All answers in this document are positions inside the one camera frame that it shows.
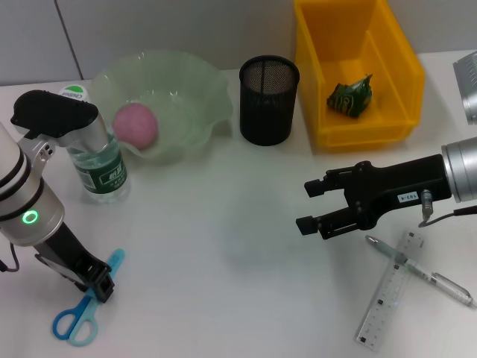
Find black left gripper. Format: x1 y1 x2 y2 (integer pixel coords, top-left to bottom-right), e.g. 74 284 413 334
32 222 116 304

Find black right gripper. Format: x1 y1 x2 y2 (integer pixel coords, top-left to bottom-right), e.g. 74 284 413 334
295 154 455 242

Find blue scissors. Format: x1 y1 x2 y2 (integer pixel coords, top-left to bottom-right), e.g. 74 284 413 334
51 248 127 348

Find clear green-label water bottle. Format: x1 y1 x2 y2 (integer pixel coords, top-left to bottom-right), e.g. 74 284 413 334
58 84 132 204

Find green plastic wrapper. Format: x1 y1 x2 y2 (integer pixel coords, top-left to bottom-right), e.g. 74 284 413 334
326 72 375 118

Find pink peach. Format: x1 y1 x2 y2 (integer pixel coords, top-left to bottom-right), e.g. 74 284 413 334
112 102 159 151

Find silver white pen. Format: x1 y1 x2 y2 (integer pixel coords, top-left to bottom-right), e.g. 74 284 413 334
364 233 477 308

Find black mesh pen holder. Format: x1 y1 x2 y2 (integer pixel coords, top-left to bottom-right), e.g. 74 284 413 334
238 54 301 147

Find transparent plastic ruler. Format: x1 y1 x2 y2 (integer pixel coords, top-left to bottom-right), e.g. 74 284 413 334
353 228 428 352

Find green glass fruit bowl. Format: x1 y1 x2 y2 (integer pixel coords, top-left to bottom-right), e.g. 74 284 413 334
89 49 234 166

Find yellow plastic bin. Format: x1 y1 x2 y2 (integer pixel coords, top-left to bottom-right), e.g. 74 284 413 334
292 0 427 152

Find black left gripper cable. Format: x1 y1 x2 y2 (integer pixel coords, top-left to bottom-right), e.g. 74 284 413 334
0 242 20 274

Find right gripper cable with connector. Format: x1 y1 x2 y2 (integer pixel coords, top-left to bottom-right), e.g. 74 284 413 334
417 188 477 229

